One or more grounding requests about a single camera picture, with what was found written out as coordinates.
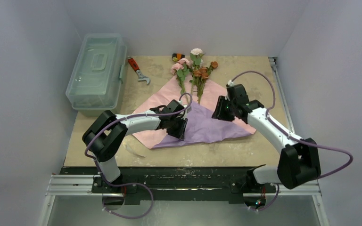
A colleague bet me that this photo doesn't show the pink purple wrapping paper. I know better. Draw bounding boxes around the pink purple wrapping paper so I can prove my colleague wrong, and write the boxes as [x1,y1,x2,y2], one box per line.
[133,76,256,149]

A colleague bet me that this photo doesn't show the white and orange rose stems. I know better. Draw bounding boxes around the white and orange rose stems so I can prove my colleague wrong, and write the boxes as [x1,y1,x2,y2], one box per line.
[190,48,218,104]

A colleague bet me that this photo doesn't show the pink rose stem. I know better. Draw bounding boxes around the pink rose stem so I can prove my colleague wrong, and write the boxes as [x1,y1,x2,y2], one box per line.
[170,57,191,94]

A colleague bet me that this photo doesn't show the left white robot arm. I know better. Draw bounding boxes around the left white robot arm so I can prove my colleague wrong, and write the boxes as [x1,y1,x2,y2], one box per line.
[82,100,191,193]

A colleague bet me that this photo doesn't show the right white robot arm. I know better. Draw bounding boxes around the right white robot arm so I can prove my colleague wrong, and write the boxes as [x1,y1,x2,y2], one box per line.
[212,81,321,192]

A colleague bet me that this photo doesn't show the clear plastic strip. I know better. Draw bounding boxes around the clear plastic strip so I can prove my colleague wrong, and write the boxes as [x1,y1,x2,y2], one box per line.
[123,142,146,158]

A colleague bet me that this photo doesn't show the small orange black tool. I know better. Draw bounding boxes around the small orange black tool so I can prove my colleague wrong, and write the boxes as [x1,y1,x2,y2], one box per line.
[172,53,185,62]

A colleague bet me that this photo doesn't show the clear plastic storage box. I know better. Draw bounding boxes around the clear plastic storage box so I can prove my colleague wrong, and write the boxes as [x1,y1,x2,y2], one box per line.
[66,33,127,112]

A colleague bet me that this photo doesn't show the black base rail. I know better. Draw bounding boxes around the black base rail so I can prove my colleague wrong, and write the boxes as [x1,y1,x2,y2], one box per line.
[60,167,277,205]

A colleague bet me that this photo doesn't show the orange handled adjustable wrench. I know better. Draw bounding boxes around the orange handled adjustable wrench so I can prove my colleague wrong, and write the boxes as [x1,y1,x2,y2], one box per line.
[127,56,150,85]

